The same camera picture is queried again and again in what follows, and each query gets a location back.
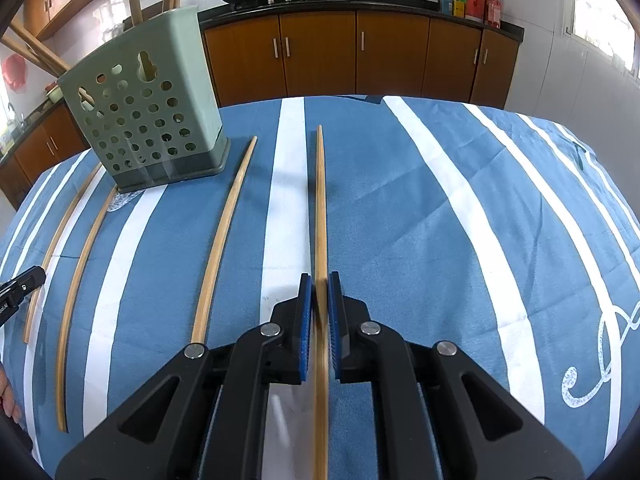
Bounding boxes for black kitchen countertop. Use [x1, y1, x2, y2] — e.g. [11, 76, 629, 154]
[0, 0, 526, 161]

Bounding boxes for person's left hand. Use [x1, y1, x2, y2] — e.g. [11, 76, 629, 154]
[0, 364, 24, 425]

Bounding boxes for large barred window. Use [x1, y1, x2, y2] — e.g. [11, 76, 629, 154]
[562, 0, 640, 81]

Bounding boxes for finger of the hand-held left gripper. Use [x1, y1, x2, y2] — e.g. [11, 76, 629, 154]
[0, 266, 47, 323]

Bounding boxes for green perforated utensil holder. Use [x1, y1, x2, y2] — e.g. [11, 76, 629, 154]
[56, 5, 232, 193]

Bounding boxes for wooden base cabinets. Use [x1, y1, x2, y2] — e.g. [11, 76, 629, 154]
[0, 7, 521, 211]

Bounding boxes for hanging red plastic bag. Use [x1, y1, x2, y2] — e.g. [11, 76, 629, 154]
[0, 54, 27, 93]

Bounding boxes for blue white striped tablecloth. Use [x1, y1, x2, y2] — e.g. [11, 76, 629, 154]
[0, 95, 640, 480]

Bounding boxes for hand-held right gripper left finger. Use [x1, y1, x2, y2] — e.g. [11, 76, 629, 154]
[55, 272, 316, 480]

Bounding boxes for gas stove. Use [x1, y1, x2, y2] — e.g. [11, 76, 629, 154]
[230, 0, 351, 8]

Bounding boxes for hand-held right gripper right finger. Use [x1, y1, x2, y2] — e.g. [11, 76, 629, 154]
[327, 271, 586, 480]

